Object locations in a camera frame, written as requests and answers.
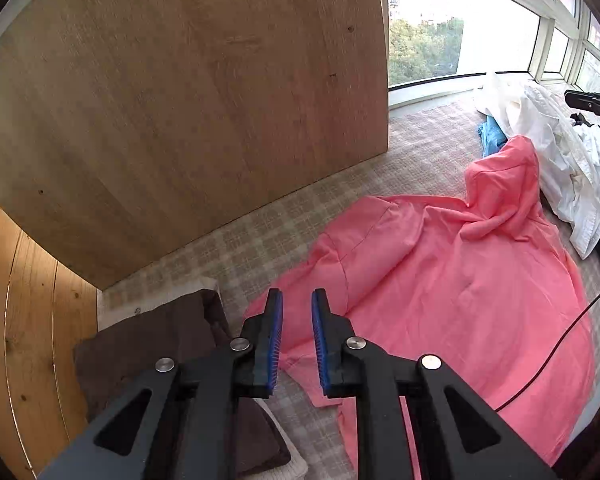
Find checked blanket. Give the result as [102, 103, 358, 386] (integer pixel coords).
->
[100, 100, 600, 480]

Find window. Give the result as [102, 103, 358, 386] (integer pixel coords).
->
[385, 0, 600, 108]

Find brown folded cloth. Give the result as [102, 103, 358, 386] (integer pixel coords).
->
[73, 287, 292, 477]

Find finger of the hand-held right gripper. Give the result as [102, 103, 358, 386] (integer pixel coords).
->
[564, 89, 600, 124]

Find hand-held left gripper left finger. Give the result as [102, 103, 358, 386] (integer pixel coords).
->
[37, 288, 284, 480]

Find white crumpled clothes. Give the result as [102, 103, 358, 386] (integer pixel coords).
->
[475, 71, 600, 261]

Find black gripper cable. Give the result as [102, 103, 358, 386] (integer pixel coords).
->
[492, 280, 600, 411]

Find pine wood panel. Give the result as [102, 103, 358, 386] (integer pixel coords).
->
[0, 202, 99, 480]

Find blue cloth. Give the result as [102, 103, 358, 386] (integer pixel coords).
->
[476, 115, 508, 157]

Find pink shirt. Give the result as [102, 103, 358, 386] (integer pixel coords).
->
[243, 135, 597, 480]

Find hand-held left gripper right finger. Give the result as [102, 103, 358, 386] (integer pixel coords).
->
[311, 288, 561, 480]

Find beige folded cloth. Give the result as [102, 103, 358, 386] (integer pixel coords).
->
[97, 276, 308, 480]

